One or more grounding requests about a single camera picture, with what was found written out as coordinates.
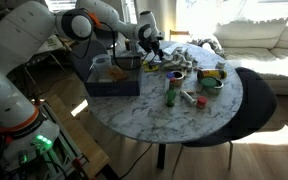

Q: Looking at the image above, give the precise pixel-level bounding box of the black table pedestal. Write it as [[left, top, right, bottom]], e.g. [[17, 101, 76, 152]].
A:
[[156, 142, 168, 170]]

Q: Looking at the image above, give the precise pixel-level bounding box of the small white jar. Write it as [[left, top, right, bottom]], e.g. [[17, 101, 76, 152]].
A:
[[215, 60, 227, 71]]

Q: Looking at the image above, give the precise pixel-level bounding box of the clear plastic container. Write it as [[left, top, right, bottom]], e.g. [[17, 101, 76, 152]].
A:
[[90, 53, 114, 82]]

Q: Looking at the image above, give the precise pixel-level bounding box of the white bottle blue cap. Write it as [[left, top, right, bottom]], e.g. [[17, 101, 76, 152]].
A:
[[165, 71, 176, 90]]

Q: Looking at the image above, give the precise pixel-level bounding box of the white box green logo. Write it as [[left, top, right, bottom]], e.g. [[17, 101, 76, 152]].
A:
[[33, 32, 69, 56]]

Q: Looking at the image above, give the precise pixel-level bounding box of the black floor cable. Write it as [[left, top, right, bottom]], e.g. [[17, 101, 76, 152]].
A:
[[118, 142, 154, 180]]

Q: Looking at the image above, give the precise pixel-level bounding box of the green glass bottle red cap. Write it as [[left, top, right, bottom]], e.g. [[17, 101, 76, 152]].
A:
[[165, 77, 178, 108]]

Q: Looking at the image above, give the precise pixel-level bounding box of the white squeeze tube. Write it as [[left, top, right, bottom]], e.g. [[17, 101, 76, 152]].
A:
[[180, 90, 198, 106]]

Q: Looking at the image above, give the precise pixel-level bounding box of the beige curtain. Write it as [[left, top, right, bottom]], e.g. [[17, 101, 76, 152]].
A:
[[133, 0, 178, 43]]

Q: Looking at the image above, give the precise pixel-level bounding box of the white paper napkin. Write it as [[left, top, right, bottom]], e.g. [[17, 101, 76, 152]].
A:
[[163, 44, 184, 56]]

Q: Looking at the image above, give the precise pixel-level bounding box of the wooden board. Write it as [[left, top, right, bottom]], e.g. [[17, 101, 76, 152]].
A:
[[46, 94, 111, 179]]

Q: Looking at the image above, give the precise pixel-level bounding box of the grey striped cloth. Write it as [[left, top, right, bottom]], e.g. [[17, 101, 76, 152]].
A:
[[159, 46, 199, 72]]

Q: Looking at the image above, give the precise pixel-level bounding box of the white sofa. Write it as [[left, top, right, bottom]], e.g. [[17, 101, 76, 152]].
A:
[[213, 6, 288, 98]]

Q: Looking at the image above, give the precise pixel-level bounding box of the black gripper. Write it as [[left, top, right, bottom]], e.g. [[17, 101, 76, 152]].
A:
[[139, 35, 164, 62]]

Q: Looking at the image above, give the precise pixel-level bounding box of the small jar red lid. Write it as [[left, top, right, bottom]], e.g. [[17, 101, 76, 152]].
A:
[[195, 95, 209, 110]]

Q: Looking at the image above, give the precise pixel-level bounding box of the yellow cylindrical can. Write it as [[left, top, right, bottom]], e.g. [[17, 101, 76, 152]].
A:
[[196, 67, 229, 82]]

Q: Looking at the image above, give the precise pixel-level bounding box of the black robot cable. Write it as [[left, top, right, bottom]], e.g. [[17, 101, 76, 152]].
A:
[[83, 9, 158, 72]]

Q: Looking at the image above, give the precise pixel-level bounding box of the metal robot stand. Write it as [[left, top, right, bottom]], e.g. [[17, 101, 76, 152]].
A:
[[38, 101, 97, 180]]

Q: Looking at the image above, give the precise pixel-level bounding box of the wooden chair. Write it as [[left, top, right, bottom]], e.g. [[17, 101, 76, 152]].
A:
[[169, 29, 191, 43]]

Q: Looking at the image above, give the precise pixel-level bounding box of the dark blue cardboard box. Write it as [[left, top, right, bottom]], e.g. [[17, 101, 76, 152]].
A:
[[83, 54, 142, 98]]

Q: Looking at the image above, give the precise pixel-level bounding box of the yellow thank you bag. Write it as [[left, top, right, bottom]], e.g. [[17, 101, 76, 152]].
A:
[[142, 60, 159, 73]]

